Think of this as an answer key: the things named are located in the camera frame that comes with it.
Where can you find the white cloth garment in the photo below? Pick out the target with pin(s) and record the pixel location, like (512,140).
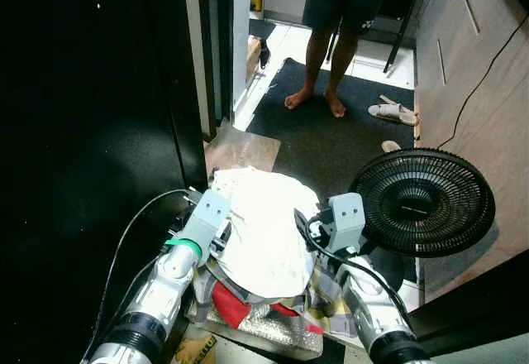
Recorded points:
(264,232)

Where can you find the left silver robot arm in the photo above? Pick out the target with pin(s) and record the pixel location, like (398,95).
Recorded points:
(157,294)

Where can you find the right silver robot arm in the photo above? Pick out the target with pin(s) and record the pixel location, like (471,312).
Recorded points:
(376,314)

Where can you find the red garment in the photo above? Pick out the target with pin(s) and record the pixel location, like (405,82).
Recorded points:
(231,304)

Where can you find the large black floor mat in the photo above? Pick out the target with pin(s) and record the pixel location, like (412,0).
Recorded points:
(331,132)

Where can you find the beige sandal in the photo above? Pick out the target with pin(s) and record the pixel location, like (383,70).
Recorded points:
(395,114)
(390,146)
(388,100)

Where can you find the black floor fan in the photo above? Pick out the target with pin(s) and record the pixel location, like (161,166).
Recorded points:
(421,203)

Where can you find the small black shoe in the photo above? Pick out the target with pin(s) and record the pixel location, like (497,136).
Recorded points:
(264,54)

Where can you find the brown cardboard box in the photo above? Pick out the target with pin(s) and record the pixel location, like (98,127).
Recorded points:
(253,54)

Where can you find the black counter ledge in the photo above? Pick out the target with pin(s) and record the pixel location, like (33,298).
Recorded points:
(475,306)

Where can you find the large black refrigerator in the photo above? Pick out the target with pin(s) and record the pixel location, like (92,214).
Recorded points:
(91,99)

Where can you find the barefoot person in dark shorts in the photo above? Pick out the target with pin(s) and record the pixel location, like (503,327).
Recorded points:
(339,16)

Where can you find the brown wooden cabinet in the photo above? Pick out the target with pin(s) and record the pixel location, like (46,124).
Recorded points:
(488,99)

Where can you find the black metal stand leg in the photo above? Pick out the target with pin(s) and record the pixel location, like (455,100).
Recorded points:
(402,29)

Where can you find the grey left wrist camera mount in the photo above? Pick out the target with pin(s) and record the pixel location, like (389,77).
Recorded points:
(207,219)

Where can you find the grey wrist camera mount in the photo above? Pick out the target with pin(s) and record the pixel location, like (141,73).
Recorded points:
(207,219)
(345,219)

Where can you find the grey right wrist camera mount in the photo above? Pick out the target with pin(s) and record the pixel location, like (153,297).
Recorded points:
(345,219)

